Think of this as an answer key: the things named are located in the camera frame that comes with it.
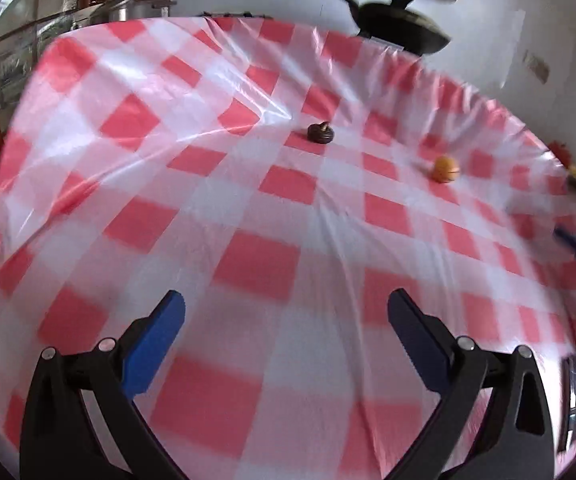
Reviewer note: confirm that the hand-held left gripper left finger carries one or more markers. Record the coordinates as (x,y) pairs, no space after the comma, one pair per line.
(153,342)

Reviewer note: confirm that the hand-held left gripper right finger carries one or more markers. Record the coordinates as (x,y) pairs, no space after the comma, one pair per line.
(418,342)

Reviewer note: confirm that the striped pepino melon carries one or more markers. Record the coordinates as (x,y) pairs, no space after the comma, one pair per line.
(443,169)

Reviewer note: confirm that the dark brown water chestnut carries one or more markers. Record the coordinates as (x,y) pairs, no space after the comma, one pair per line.
(320,133)

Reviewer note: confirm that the red white checked tablecloth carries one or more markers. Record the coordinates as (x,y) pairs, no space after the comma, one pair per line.
(268,200)

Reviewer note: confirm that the black frying pan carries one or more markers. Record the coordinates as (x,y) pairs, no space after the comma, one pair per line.
(398,22)

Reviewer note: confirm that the silver rice cooker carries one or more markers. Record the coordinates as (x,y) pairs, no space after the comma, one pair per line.
(133,5)

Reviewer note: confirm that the wall outlet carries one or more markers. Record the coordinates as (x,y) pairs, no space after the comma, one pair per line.
(537,67)

